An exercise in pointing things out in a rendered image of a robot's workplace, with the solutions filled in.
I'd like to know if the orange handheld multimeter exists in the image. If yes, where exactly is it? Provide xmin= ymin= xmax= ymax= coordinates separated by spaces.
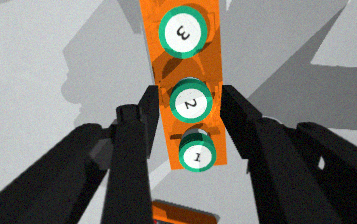
xmin=152 ymin=202 xmax=217 ymax=224

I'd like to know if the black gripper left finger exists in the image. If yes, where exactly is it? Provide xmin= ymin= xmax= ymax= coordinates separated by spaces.
xmin=0 ymin=85 xmax=159 ymax=224

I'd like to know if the green screw cap with white top numbered 1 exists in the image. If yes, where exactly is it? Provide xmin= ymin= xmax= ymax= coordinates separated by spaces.
xmin=178 ymin=133 xmax=217 ymax=172

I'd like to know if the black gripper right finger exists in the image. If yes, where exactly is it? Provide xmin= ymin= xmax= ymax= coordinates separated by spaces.
xmin=220 ymin=85 xmax=357 ymax=224

